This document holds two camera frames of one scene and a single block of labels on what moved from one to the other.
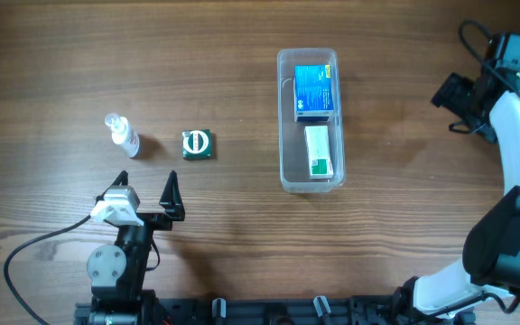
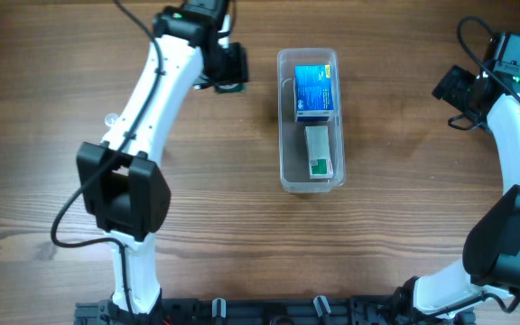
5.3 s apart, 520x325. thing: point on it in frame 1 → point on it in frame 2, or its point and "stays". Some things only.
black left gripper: x=150 y=217 → x=232 y=64
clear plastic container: x=294 y=168 stays
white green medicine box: x=318 y=152 stays
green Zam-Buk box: x=197 y=144 → x=232 y=88
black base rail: x=271 y=311 stays
